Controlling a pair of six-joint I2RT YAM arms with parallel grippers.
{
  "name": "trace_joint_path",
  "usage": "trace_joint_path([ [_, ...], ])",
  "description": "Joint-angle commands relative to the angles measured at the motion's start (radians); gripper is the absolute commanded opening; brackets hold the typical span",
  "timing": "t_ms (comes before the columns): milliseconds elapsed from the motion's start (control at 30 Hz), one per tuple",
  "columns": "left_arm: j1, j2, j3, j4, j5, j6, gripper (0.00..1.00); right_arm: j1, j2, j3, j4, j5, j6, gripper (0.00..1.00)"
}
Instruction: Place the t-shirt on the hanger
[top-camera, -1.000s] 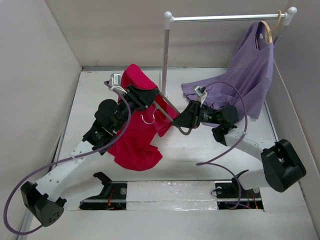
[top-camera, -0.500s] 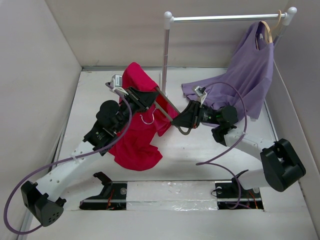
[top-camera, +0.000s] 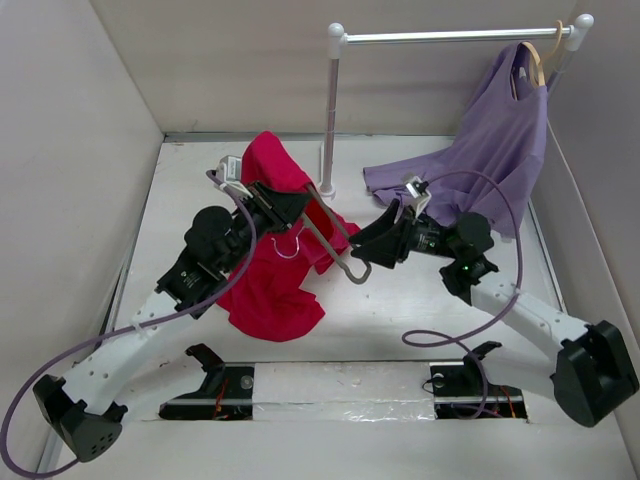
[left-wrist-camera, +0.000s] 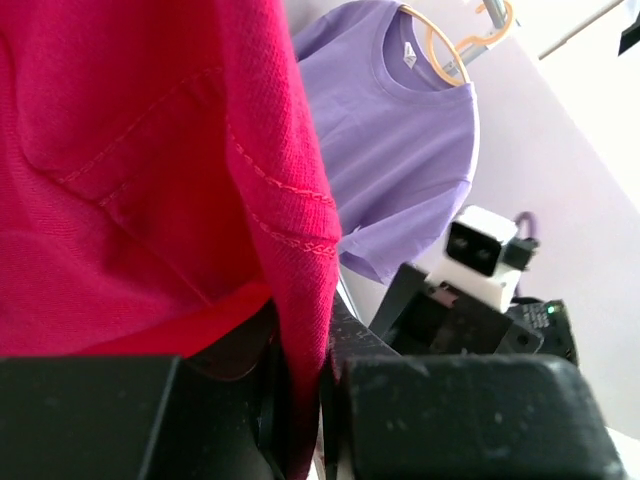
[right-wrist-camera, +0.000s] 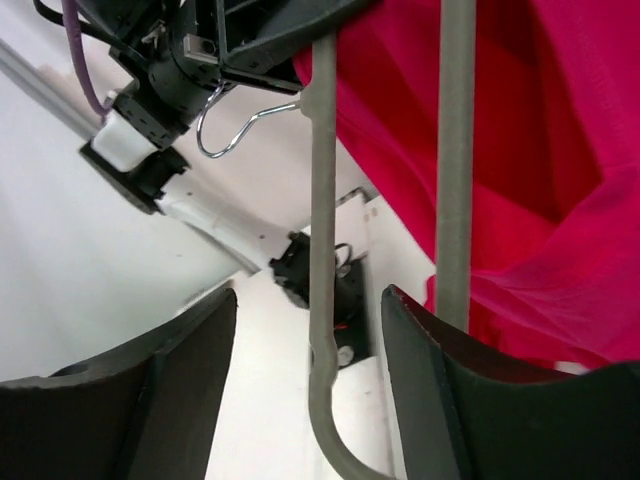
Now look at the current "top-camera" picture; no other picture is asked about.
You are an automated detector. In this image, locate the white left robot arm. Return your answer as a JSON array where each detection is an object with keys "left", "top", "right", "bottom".
[{"left": 33, "top": 181, "right": 312, "bottom": 463}]

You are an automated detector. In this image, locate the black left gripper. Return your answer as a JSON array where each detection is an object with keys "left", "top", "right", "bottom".
[{"left": 220, "top": 181, "right": 311, "bottom": 275}]

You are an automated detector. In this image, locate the red t-shirt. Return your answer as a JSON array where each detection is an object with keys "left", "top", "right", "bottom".
[{"left": 217, "top": 131, "right": 334, "bottom": 342}]

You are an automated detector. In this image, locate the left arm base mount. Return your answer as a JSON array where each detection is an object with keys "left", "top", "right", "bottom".
[{"left": 159, "top": 344, "right": 255, "bottom": 421}]

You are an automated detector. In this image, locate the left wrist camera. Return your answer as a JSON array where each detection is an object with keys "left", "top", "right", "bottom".
[{"left": 215, "top": 155, "right": 248, "bottom": 196}]

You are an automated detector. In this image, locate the white metal clothes rack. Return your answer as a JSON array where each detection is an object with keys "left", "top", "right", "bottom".
[{"left": 317, "top": 2, "right": 595, "bottom": 200}]

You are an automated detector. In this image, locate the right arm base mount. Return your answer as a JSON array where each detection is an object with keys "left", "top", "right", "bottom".
[{"left": 422, "top": 341, "right": 528, "bottom": 420}]

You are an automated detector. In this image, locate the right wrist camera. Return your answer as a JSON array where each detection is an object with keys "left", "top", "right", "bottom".
[{"left": 405, "top": 175, "right": 432, "bottom": 217}]

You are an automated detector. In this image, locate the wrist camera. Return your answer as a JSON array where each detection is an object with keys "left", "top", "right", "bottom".
[
  {"left": 215, "top": 155, "right": 248, "bottom": 196},
  {"left": 405, "top": 175, "right": 432, "bottom": 217}
]

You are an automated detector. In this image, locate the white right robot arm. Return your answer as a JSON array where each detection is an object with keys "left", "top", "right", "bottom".
[{"left": 349, "top": 201, "right": 639, "bottom": 427}]

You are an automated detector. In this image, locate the wooden hanger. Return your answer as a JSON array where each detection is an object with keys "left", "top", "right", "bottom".
[{"left": 509, "top": 19, "right": 564, "bottom": 100}]

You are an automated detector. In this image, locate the purple t-shirt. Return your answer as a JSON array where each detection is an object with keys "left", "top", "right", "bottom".
[{"left": 363, "top": 42, "right": 548, "bottom": 238}]

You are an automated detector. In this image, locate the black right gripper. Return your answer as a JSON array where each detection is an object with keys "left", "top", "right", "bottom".
[{"left": 349, "top": 197, "right": 461, "bottom": 267}]

